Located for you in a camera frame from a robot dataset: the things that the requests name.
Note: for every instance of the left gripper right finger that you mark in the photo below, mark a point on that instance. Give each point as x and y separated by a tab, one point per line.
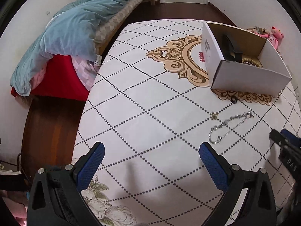
230	179

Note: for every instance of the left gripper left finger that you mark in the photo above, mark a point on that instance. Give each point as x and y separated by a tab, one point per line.
77	178

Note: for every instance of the black smart watch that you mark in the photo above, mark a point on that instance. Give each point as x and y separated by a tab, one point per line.
230	49

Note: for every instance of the red bed sheet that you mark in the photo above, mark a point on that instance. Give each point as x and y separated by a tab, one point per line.
59	79

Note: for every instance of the white cardboard box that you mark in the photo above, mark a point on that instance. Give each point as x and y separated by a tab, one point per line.
262	70

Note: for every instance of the patterned white tablecloth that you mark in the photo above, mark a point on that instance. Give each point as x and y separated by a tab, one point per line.
151	106

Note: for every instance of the pink panther plush toy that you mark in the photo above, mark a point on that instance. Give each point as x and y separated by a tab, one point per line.
275	36

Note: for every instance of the teal fluffy blanket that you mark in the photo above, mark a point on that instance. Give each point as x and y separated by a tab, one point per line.
70	32

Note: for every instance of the bed with patterned mattress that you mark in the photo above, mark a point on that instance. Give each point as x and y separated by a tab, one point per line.
106	31

